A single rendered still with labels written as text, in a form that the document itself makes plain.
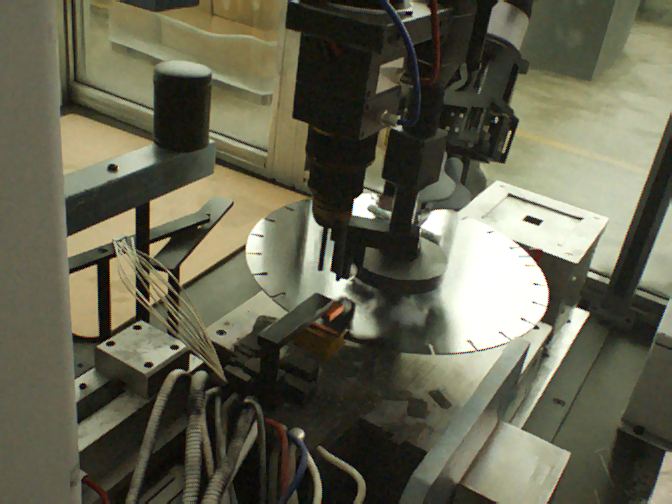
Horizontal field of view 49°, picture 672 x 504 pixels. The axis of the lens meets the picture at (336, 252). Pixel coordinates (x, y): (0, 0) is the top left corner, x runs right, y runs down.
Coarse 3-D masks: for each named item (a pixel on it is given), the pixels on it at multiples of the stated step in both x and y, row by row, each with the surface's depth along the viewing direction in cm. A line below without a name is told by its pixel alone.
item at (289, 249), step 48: (288, 240) 82; (480, 240) 88; (288, 288) 74; (336, 288) 75; (384, 288) 76; (432, 288) 77; (480, 288) 79; (528, 288) 80; (336, 336) 68; (384, 336) 69; (432, 336) 70; (480, 336) 71
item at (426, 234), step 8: (368, 208) 81; (376, 208) 81; (384, 216) 80; (416, 216) 79; (424, 216) 82; (416, 224) 78; (424, 232) 78; (432, 232) 78; (432, 240) 77; (440, 240) 77
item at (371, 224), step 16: (400, 192) 69; (416, 192) 69; (400, 208) 69; (352, 224) 71; (368, 224) 71; (384, 224) 72; (400, 224) 70; (336, 240) 71; (352, 240) 71; (368, 240) 71; (384, 240) 71; (400, 240) 71; (416, 240) 70; (336, 256) 73; (352, 256) 72
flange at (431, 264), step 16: (368, 256) 79; (384, 256) 80; (400, 256) 79; (416, 256) 80; (432, 256) 81; (368, 272) 77; (384, 272) 77; (400, 272) 77; (416, 272) 78; (432, 272) 78
